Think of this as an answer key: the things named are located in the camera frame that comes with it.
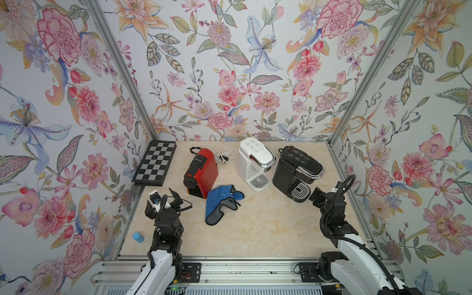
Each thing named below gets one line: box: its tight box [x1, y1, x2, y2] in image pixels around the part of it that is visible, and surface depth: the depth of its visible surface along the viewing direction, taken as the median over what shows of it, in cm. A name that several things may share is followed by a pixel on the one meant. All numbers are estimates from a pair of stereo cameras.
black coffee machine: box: [272, 145, 326, 203], surface depth 86 cm
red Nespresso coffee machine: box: [183, 148, 220, 200], surface depth 88 cm
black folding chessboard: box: [131, 140, 177, 187], surface depth 109 cm
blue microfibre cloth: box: [205, 184, 245, 226], surface depth 92 cm
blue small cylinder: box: [132, 232, 145, 244], surface depth 81 cm
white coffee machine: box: [237, 137, 278, 193], surface depth 90 cm
